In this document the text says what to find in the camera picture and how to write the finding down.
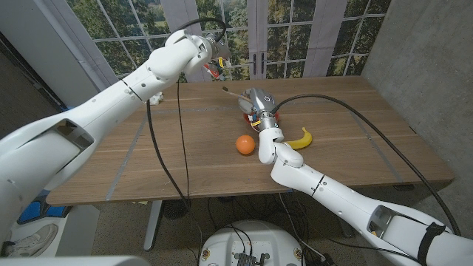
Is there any red bowl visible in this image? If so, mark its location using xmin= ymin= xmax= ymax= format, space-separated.
xmin=242 ymin=110 xmax=281 ymax=125

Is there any white robot torso base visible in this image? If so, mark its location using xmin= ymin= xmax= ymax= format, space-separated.
xmin=198 ymin=219 xmax=304 ymax=266

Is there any orange fruit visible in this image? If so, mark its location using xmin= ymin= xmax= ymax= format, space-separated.
xmin=235 ymin=134 xmax=256 ymax=155

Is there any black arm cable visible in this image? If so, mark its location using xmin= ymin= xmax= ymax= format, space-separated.
xmin=146 ymin=17 xmax=227 ymax=256
xmin=271 ymin=93 xmax=463 ymax=237

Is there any yellow toy banana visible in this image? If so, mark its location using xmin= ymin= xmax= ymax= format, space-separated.
xmin=286 ymin=126 xmax=313 ymax=151

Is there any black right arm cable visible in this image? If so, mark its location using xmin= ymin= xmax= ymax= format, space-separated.
xmin=271 ymin=93 xmax=463 ymax=237

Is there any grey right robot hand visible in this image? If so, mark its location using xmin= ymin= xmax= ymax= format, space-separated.
xmin=238 ymin=87 xmax=281 ymax=132

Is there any printed window backdrop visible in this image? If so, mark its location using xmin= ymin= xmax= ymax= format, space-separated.
xmin=66 ymin=0 xmax=392 ymax=84

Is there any white robot chest panel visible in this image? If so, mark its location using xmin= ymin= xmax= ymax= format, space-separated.
xmin=0 ymin=256 xmax=151 ymax=266

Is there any white table leg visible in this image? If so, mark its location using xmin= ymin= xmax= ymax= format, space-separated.
xmin=143 ymin=199 xmax=163 ymax=252

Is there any white sneaker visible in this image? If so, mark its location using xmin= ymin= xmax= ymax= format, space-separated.
xmin=3 ymin=223 xmax=60 ymax=259

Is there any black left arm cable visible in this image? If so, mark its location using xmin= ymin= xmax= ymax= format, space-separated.
xmin=146 ymin=17 xmax=227 ymax=256

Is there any round black floor fan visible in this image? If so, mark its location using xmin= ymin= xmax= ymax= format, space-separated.
xmin=162 ymin=199 xmax=192 ymax=220

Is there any white floor cable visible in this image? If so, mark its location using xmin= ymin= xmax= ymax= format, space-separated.
xmin=279 ymin=194 xmax=326 ymax=259

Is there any grey table leg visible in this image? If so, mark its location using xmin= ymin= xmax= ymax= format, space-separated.
xmin=332 ymin=214 xmax=355 ymax=238

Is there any blue black foot pad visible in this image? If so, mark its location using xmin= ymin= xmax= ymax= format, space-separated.
xmin=18 ymin=190 xmax=69 ymax=225

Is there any wooden toothbrush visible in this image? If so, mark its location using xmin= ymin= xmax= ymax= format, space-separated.
xmin=221 ymin=86 xmax=252 ymax=103

